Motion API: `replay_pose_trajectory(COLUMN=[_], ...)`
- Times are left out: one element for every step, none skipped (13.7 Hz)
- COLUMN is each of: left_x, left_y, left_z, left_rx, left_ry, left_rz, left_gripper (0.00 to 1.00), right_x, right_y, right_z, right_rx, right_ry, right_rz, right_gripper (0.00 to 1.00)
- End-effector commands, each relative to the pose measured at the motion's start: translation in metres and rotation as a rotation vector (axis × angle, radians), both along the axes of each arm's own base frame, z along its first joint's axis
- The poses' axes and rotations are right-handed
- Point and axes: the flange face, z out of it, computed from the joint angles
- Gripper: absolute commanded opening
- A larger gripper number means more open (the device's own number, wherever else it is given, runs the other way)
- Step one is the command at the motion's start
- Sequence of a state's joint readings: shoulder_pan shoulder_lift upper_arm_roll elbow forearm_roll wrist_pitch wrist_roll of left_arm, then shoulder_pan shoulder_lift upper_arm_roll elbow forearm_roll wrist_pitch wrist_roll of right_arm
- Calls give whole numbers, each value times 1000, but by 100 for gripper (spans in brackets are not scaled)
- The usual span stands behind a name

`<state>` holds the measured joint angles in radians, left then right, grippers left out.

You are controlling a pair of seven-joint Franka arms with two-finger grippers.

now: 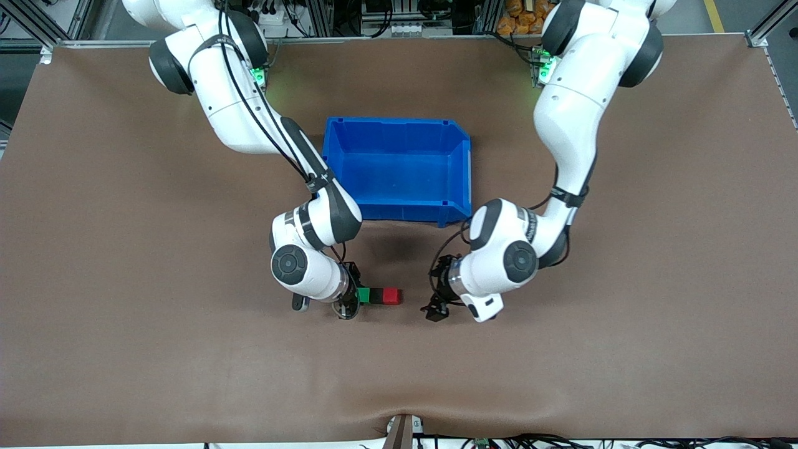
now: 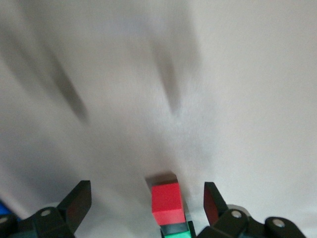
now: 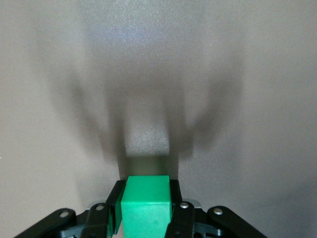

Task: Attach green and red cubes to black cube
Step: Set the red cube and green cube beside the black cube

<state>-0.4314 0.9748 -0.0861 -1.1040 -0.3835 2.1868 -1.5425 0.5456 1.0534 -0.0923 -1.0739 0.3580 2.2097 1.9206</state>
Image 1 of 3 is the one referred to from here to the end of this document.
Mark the small green cube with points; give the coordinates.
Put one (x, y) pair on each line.
(363, 295)

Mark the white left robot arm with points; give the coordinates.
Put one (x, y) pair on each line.
(580, 93)

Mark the black box device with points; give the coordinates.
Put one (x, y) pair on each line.
(377, 6)

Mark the white power strip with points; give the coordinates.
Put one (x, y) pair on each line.
(277, 17)

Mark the blue plastic storage bin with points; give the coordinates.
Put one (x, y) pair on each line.
(399, 168)

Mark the small black cube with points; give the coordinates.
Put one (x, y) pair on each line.
(377, 295)

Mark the aluminium frame post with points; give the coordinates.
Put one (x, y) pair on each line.
(80, 19)
(764, 28)

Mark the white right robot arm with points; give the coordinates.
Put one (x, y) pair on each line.
(230, 106)

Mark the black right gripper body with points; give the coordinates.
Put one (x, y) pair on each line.
(352, 290)

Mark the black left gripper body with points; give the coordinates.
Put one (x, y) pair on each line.
(443, 284)

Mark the small green circuit board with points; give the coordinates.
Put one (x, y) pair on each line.
(481, 443)

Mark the small red cube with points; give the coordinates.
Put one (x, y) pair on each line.
(391, 297)

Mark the aluminium table edge rail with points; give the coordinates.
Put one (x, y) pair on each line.
(374, 38)

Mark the orange packets pile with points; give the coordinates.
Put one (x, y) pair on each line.
(520, 19)

